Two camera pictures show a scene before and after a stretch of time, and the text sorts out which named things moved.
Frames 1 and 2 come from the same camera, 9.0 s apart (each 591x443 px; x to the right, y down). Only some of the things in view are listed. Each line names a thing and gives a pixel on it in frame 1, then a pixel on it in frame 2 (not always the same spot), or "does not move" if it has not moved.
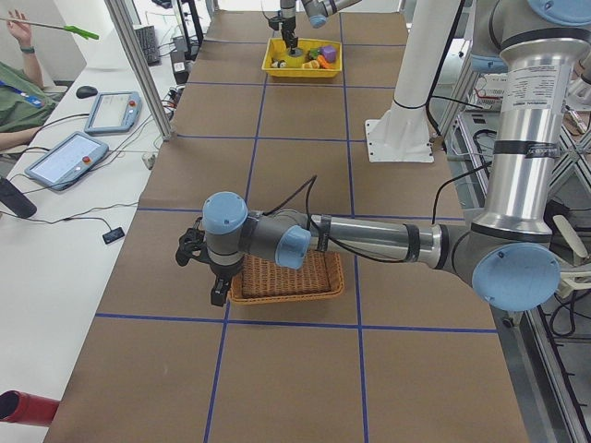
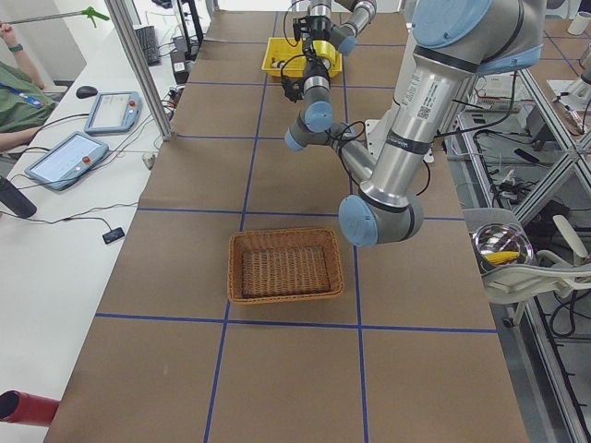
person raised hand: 22,31 -> 8,34
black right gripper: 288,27 -> 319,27
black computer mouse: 84,91 does not move
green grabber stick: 87,35 -> 90,12
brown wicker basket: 260,278 does not move
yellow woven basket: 316,58 does not move
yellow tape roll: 295,58 -> 327,51
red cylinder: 18,407 does not move
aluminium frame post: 119,16 does not move
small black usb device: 113,235 does not move
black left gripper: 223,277 -> 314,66
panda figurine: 278,64 does not move
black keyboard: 148,40 does not move
